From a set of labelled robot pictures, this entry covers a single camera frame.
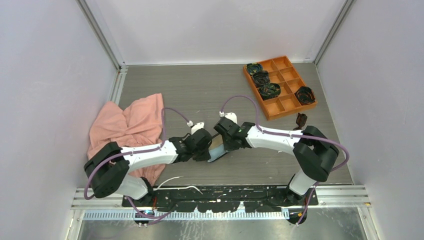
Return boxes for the light blue cleaning cloth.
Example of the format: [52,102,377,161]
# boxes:
[207,145,227,163]

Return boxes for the black glasses case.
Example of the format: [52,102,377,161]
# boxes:
[208,133,224,151]

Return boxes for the brown tortoise sunglasses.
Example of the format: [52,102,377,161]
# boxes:
[293,112,308,131]

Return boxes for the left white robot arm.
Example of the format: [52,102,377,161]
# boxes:
[83,128,213,207]

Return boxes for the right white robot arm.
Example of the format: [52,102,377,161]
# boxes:
[214,117,340,205]

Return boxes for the rolled dark belt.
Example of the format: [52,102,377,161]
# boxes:
[294,86,316,106]
[258,82,281,101]
[252,70,271,88]
[245,62,263,76]

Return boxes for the pink cloth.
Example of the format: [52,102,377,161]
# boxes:
[87,93,168,186]

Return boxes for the rolled dark belt top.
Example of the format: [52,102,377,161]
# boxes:
[245,62,263,76]

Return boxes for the orange compartment tray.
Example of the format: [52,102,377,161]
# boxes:
[242,55,318,121]

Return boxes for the rolled dark belt right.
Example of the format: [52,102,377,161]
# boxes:
[294,86,316,106]

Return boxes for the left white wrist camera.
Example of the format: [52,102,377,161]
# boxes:
[186,120,205,135]

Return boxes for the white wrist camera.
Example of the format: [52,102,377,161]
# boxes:
[186,120,205,135]
[219,111,238,124]

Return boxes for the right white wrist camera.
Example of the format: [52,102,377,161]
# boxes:
[219,111,238,124]

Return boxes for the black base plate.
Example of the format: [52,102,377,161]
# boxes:
[133,185,319,213]

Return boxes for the white loose wire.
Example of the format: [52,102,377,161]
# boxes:
[154,175,204,195]

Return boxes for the slotted cable duct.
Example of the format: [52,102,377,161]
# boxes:
[83,209,290,221]

